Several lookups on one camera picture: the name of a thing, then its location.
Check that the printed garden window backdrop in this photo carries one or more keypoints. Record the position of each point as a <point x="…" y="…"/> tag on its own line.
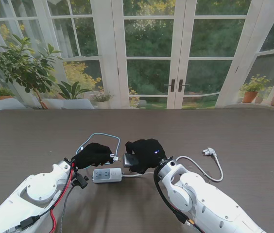
<point x="151" y="48"/>

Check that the white power strip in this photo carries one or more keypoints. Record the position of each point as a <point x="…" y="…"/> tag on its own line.
<point x="107" y="175"/>

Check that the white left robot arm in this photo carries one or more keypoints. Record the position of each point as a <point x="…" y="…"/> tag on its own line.
<point x="37" y="191"/>

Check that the grey USB wall charger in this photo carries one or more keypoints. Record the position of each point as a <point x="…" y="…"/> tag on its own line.
<point x="130" y="160"/>

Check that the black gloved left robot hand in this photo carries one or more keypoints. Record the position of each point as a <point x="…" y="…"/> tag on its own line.
<point x="93" y="155"/>

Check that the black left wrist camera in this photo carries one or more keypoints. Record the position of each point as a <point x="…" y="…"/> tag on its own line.
<point x="80" y="180"/>

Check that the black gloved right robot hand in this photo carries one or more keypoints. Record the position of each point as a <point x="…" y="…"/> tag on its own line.
<point x="149" y="153"/>

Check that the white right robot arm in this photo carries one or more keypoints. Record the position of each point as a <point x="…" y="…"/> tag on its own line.
<point x="200" y="201"/>

